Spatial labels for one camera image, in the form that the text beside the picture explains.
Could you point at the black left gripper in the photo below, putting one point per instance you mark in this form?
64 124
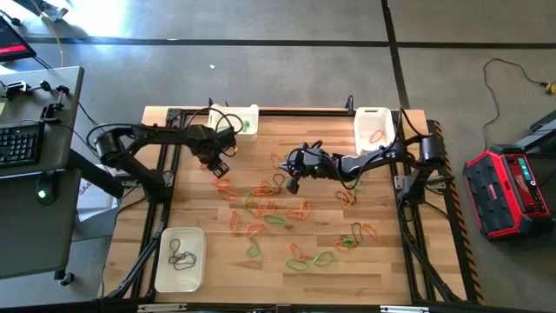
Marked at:
208 141

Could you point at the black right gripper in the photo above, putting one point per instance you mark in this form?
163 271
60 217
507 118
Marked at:
326 167

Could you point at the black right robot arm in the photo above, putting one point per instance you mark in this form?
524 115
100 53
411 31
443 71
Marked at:
369 158

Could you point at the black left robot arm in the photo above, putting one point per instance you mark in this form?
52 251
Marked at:
169 132

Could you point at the large white plastic basket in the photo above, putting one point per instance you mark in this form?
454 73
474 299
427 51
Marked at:
182 282

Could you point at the white printed box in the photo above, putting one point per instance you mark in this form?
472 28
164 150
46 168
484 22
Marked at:
93 204

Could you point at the black computer mouse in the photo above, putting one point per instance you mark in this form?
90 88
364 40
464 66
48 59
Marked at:
48 187

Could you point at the hazard striped edge strip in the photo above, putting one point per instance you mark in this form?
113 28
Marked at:
461 217

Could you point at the black desk clamp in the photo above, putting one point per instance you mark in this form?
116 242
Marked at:
54 106
17 87

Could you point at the black caster wheel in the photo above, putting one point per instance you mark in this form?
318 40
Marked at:
65 279

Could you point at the black keyboard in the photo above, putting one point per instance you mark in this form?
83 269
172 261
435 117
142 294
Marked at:
19 145

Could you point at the grey desk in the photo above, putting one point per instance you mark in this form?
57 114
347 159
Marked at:
26 235

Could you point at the black screen with red bar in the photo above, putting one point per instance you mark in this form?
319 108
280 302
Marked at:
13 43

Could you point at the grey metal case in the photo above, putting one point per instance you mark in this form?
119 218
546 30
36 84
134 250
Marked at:
543 135

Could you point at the yellow plug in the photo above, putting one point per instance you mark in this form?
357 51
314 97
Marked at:
551 87

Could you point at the silver metal bracket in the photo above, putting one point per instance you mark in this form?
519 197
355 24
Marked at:
160 308
404 309

